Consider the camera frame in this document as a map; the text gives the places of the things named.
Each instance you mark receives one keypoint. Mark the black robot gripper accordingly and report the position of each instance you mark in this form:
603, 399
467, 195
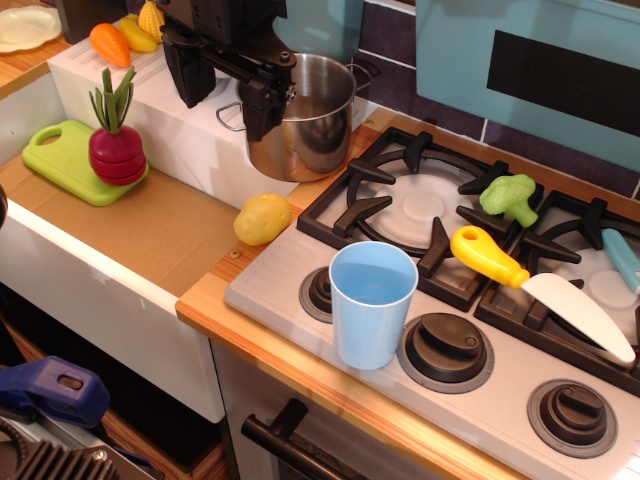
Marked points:
242, 27

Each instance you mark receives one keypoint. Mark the stainless steel pot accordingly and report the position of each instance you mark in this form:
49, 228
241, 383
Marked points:
313, 139

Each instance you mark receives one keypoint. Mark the yellow toy potato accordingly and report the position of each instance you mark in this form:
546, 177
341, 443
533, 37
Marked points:
262, 218

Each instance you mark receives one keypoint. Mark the yellow toy corn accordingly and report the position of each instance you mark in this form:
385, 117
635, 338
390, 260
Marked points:
151, 20

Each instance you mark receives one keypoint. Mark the red toy radish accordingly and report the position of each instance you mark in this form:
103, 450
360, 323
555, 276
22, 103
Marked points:
116, 152

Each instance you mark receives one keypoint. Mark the orange toy carrot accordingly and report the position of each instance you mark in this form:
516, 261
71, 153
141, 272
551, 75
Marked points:
108, 42

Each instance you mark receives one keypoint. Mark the green toy cutting board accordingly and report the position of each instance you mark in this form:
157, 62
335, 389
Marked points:
60, 153

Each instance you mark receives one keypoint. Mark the black left burner grate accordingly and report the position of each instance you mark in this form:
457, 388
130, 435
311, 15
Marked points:
409, 191

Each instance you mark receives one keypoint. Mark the black burner grate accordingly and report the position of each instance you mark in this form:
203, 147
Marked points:
567, 241
409, 191

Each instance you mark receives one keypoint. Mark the cream plastic plate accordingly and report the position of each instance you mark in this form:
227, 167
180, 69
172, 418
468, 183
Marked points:
26, 28

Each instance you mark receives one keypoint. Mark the black left stove knob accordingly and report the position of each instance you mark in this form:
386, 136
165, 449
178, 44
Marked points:
315, 295

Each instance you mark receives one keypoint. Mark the black stove knob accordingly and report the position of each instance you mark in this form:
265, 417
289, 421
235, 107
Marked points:
445, 353
573, 419
315, 295

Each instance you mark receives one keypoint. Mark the white toy sink basin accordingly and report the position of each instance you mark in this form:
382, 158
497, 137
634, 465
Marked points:
113, 274

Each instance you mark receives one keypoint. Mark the light blue plastic cup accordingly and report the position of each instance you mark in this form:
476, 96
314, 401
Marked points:
372, 284

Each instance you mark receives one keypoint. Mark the green toy broccoli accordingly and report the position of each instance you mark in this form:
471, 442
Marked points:
510, 195

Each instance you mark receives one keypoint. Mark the black middle stove knob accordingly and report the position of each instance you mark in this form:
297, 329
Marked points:
445, 353

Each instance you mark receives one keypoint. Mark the blue clamp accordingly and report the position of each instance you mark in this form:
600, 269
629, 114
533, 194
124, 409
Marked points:
56, 388

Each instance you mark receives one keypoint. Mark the grey toy stove top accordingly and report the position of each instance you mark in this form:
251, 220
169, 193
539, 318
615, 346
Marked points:
494, 416

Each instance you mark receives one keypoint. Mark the black right burner grate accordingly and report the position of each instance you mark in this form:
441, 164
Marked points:
567, 241

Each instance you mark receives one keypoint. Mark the black right stove knob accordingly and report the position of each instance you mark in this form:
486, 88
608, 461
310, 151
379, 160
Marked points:
573, 419

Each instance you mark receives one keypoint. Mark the black oven door handle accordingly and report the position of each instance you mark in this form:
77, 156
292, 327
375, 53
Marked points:
302, 459

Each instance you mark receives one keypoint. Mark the yellow handled toy knife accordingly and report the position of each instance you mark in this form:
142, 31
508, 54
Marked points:
475, 248

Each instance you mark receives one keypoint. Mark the teal utensil handle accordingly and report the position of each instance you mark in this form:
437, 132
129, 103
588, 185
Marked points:
623, 257

